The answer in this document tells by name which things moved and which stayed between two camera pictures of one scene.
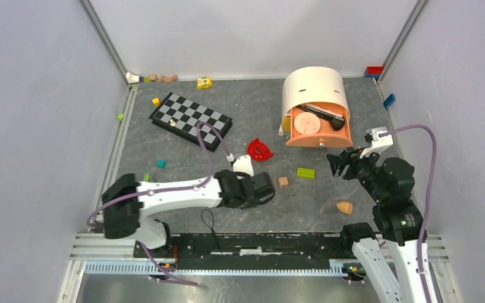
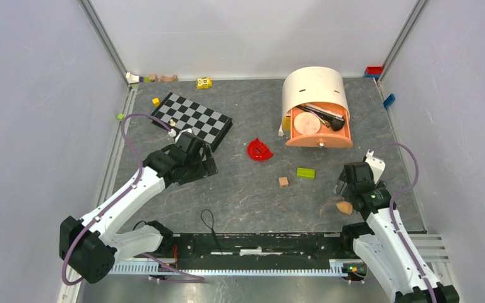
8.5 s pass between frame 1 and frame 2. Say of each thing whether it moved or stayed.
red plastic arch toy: stayed
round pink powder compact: stayed
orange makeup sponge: stayed
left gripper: moved
